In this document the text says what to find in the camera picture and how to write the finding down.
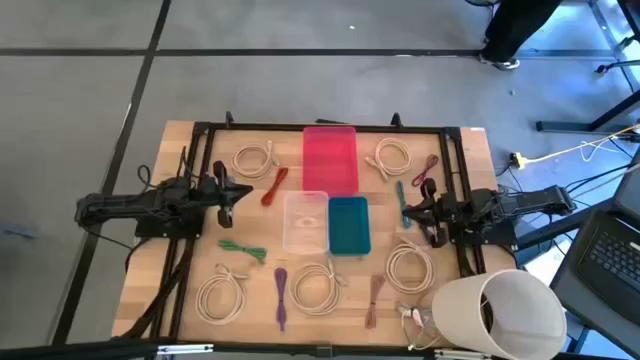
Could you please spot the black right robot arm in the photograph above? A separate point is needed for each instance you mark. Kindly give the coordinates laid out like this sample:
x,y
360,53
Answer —
x,y
525,200

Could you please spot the black office desk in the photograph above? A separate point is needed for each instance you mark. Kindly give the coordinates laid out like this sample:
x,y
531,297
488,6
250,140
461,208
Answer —
x,y
565,126

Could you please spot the black laptop with keyboard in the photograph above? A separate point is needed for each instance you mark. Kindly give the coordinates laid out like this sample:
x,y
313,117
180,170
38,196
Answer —
x,y
615,255

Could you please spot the dark grey side table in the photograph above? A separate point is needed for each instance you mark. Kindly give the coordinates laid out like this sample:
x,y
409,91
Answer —
x,y
575,295

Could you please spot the person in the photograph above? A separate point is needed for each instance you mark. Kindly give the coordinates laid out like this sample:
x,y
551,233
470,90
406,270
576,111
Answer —
x,y
515,25

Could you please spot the yellow power strip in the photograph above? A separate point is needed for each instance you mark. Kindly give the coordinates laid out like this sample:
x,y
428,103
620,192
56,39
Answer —
x,y
518,160

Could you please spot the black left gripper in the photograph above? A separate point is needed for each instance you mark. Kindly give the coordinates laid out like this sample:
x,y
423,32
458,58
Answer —
x,y
224,200

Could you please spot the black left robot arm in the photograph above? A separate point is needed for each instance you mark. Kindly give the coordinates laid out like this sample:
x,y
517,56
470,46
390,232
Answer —
x,y
150,202

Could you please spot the pink plastic bin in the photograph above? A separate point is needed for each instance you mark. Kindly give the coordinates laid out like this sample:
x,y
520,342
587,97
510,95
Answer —
x,y
330,160

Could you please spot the clear plastic bin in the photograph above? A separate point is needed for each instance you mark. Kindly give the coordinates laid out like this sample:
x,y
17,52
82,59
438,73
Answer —
x,y
306,222

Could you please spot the white lamp shade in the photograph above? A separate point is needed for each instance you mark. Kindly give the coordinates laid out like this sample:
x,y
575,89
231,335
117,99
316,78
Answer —
x,y
530,310

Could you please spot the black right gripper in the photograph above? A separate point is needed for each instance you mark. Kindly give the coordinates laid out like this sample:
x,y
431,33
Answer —
x,y
436,215

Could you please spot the black aluminium table frame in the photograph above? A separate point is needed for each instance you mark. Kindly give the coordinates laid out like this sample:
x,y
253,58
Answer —
x,y
250,127

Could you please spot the teal plastic bin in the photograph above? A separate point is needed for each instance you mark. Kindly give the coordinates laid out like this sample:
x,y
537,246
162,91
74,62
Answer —
x,y
349,226

